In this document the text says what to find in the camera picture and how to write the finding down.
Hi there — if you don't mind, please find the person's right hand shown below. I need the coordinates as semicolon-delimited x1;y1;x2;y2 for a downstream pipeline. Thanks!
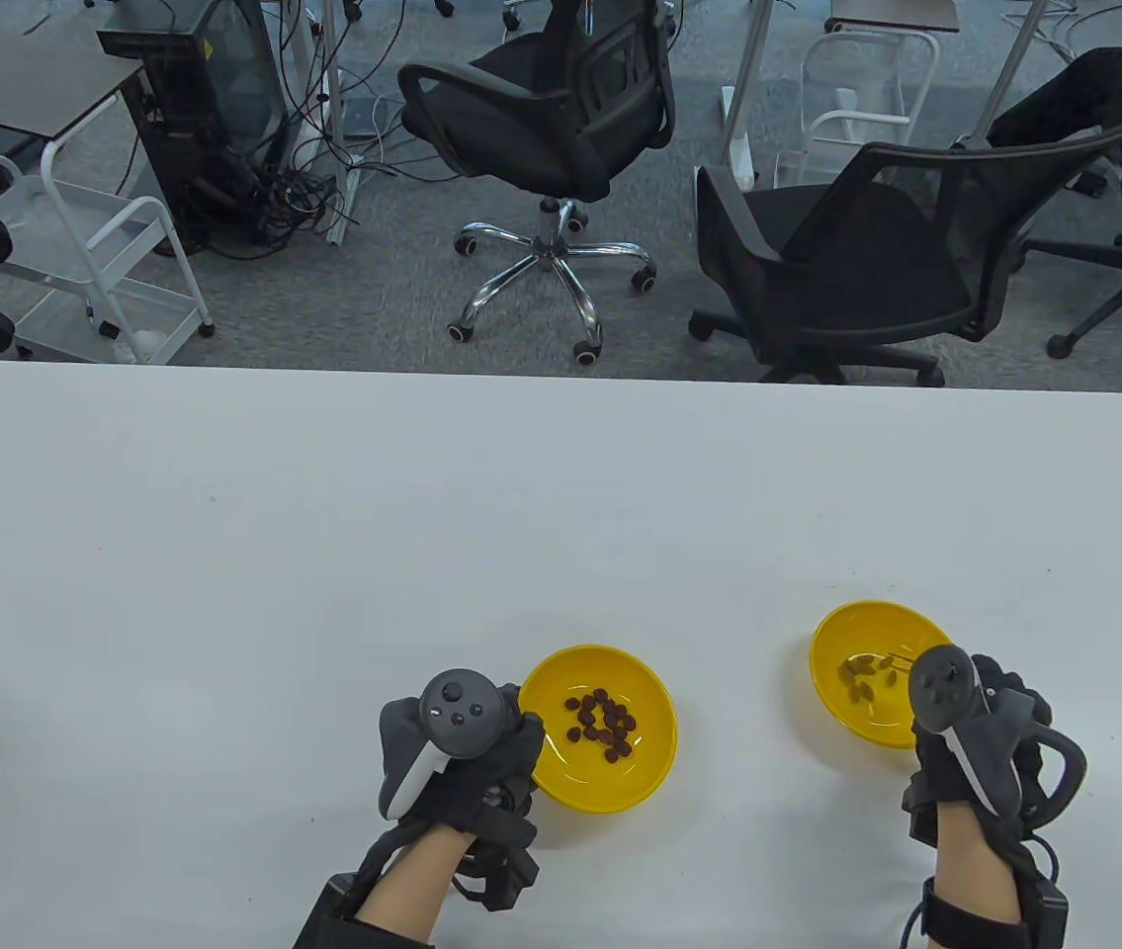
902;652;1056;848

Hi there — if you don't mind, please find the person's left hand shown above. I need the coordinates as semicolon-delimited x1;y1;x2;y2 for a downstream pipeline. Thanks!
378;690;547;915

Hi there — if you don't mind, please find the yellow plastic bowl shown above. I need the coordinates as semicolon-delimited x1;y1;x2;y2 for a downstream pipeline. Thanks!
810;600;957;749
518;645;678;815

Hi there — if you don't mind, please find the pile of dark red raisins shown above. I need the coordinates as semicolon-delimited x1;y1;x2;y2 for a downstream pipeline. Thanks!
563;689;639;765

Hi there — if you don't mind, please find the person's left forearm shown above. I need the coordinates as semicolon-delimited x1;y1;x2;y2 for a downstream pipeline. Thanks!
353;825;473;949

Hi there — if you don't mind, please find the person's right forearm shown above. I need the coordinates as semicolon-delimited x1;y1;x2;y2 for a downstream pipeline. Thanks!
931;801;1028;927

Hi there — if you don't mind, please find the grey tracking controller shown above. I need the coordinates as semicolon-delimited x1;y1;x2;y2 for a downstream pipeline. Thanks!
378;667;522;820
906;643;1087;823

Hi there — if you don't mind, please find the black mesh office chair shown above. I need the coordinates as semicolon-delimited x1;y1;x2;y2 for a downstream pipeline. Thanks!
687;117;1122;387

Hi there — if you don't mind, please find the white power strip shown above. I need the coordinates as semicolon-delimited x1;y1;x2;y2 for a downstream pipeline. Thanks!
326;158;364;245

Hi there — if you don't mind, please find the black office chair chrome base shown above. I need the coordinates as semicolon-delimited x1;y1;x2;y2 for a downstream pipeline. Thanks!
397;0;676;367

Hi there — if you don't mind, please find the white desk leg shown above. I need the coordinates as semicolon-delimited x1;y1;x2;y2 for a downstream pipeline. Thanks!
308;0;352;179
719;0;777;191

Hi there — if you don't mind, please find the white metal pole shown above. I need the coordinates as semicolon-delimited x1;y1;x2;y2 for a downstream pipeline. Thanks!
984;0;1051;139

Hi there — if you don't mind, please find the black computer tower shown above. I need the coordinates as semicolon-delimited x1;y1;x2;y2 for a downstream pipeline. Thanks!
96;0;290;253

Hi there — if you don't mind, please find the small dark top table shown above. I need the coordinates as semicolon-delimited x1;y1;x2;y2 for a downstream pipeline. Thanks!
825;0;962;34
0;28;148;141

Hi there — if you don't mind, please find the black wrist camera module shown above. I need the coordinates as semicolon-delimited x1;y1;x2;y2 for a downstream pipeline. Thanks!
292;870;364;949

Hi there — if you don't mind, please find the tangle of black cables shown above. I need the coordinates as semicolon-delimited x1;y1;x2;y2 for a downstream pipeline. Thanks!
180;0;403;260

